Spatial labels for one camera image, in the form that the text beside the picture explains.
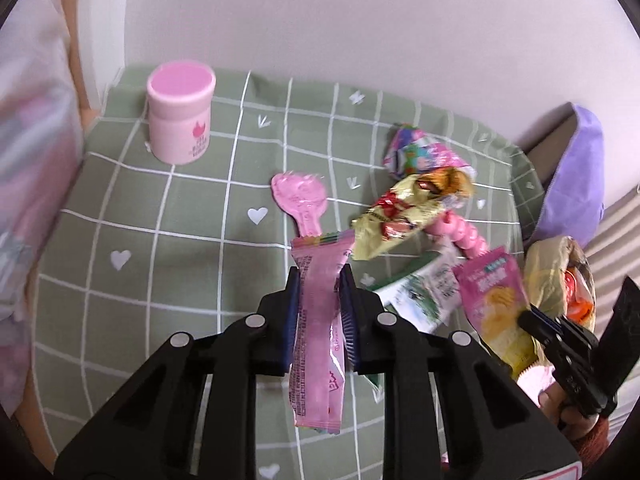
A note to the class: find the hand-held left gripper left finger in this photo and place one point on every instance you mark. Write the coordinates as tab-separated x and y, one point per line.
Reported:
294	330

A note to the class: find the gold snack wrapper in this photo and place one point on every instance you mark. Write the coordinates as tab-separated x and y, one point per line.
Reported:
400	215

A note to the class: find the person's right hand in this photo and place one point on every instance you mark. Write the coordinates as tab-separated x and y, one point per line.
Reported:
557	407

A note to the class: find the pink caterpillar toy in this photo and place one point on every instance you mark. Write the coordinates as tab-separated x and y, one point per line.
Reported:
462	232

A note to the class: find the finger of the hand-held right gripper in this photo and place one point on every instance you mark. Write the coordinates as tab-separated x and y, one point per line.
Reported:
555	332

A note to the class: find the white pleated curtain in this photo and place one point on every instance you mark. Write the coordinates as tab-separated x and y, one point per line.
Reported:
617	240

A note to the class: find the pink round jar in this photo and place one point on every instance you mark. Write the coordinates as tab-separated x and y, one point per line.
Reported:
177	115

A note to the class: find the pink lollipop packet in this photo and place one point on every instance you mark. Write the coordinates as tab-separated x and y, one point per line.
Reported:
300	200

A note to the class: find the green checked tablecloth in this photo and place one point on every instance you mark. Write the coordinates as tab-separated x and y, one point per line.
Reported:
190	260

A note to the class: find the wooden shelf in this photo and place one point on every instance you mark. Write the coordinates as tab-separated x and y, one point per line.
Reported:
82	75

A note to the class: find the pink and yellow snack packet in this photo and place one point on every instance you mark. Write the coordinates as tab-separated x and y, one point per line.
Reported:
495	300

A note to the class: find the purple cloth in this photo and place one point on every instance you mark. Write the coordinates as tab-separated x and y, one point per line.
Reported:
575	175

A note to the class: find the white plastic bag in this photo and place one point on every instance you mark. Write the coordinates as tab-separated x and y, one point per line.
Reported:
35	160

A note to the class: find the orange snack wrapper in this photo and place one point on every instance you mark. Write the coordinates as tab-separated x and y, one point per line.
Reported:
580	302

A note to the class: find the beige cushion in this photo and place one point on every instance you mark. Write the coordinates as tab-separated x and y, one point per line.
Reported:
547	150

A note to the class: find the green and white milk carton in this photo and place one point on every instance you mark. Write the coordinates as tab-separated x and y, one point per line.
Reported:
425	295

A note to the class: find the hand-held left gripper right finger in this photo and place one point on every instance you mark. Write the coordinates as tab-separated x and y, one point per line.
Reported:
350	330

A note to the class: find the pink stick packet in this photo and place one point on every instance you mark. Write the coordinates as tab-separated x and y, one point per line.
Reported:
320	285

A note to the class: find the bin with yellow bag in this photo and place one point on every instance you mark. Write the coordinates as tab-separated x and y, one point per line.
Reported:
547	270

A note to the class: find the colourful foil wrapper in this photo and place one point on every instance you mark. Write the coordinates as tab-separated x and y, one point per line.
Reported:
425	152

